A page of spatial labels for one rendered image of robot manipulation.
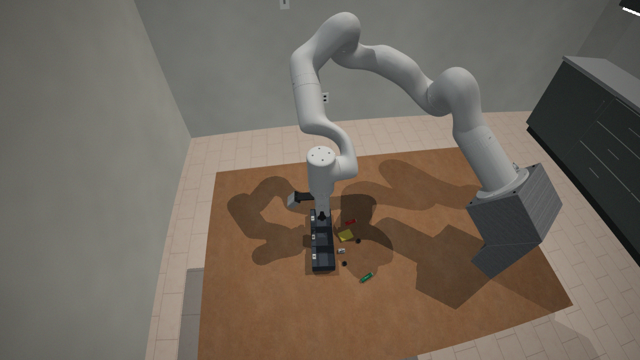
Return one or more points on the green aa battery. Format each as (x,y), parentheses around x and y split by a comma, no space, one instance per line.
(366,277)

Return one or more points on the dark grey rack of three bins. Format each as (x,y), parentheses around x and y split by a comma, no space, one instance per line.
(322,243)

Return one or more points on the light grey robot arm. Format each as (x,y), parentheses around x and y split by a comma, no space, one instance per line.
(454,91)

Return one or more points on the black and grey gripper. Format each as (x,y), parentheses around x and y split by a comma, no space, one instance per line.
(322,207)

